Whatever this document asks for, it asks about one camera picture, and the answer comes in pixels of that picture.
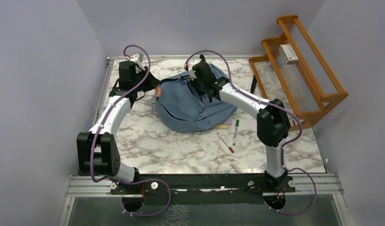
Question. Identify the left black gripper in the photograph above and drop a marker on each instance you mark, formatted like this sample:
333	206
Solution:
152	82

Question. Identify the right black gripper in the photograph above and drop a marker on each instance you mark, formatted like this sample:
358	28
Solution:
192	84

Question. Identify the blue student backpack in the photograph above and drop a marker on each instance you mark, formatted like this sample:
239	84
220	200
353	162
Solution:
181	109

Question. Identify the red marker pen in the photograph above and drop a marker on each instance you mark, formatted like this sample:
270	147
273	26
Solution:
225	142

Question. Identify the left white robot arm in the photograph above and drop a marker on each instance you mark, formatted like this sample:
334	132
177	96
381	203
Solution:
97	149

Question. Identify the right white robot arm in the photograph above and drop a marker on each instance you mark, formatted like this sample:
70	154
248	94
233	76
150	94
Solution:
271	118

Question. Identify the yellow orange highlighter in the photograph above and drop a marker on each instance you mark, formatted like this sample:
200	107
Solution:
222	126

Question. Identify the green marker pen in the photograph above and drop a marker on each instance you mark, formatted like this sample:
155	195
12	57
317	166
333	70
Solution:
235	132

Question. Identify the orange wooden rack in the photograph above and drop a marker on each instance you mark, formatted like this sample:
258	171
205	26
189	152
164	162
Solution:
311	87

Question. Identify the small white box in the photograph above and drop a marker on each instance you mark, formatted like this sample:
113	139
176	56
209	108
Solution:
288	54

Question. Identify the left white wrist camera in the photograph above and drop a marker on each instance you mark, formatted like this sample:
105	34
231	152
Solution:
136	60

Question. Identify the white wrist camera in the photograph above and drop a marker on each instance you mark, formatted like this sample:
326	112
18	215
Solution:
189	67
136	60

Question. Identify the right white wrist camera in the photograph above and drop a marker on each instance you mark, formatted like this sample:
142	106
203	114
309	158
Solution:
189	67

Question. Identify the black metal base rail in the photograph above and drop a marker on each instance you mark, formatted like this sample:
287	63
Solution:
198	189

